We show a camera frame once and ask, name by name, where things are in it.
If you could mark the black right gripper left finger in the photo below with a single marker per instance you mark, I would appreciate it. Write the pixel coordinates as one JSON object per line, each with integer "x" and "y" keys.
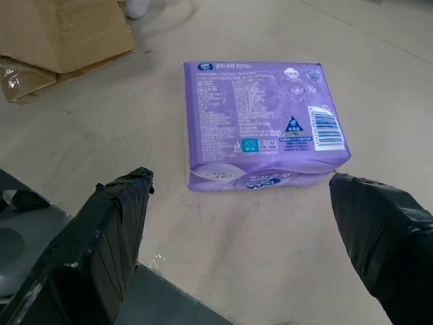
{"x": 84, "y": 250}

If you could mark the purple diaper pack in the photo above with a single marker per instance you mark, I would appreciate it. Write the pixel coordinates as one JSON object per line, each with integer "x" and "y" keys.
{"x": 260, "y": 123}

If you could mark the grey robot body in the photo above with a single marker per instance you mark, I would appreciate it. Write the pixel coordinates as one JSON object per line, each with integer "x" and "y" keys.
{"x": 17, "y": 243}

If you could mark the brown cardboard box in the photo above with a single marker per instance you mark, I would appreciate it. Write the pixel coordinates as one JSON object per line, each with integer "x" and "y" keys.
{"x": 67, "y": 30}

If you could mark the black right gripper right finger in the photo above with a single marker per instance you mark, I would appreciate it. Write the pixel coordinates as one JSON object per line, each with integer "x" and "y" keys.
{"x": 385, "y": 237}

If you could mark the flat taped cardboard piece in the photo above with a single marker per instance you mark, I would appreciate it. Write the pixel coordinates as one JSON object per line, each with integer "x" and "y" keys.
{"x": 27, "y": 83}

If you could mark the white rounded object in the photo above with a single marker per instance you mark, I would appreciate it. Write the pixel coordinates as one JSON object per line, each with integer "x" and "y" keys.
{"x": 135, "y": 8}

